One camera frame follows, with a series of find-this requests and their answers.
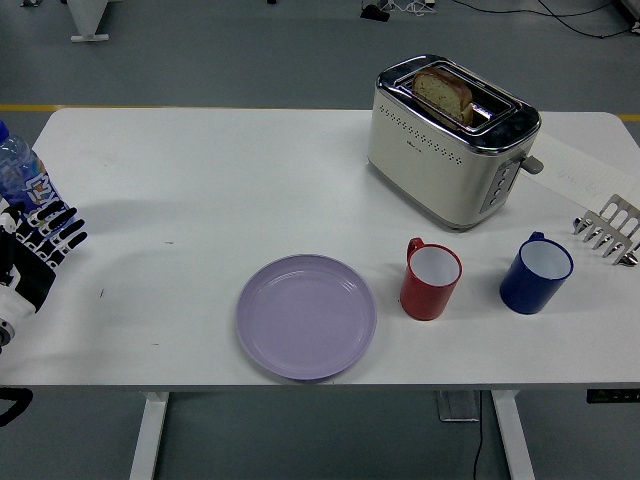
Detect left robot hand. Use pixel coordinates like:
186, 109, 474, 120
0, 199, 89, 327

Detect purple round plate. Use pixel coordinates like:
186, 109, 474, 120
235, 253, 378, 383

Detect grey floor plate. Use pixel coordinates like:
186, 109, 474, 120
438, 390, 482, 423

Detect blue labelled drink bottle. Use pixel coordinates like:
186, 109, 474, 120
0, 119, 76, 229

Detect white table leg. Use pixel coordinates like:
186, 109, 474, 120
489, 390, 537, 480
128, 390, 171, 480

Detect white furniture foot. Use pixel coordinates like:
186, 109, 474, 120
68, 0, 112, 43

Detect red mug white inside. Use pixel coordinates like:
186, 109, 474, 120
398, 236, 463, 322

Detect cream and chrome toaster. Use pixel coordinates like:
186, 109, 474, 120
366, 53, 545, 234

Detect black floor device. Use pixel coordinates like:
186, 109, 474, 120
360, 3, 392, 23

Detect brown bread slice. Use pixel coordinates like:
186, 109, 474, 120
411, 67, 475, 126

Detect blue mug white inside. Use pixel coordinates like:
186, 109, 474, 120
499, 231, 575, 316

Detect white paper sheet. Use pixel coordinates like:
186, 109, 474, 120
522, 130, 640, 212

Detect silver metal toast rack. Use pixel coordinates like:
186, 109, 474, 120
569, 194, 640, 267

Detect black table control panel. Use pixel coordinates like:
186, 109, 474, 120
586, 388, 640, 404

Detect white floor cables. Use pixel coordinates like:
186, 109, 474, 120
388, 0, 437, 15

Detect black cable under table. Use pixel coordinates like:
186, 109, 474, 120
472, 390, 485, 480

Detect black floor cable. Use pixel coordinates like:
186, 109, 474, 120
449, 0, 640, 40

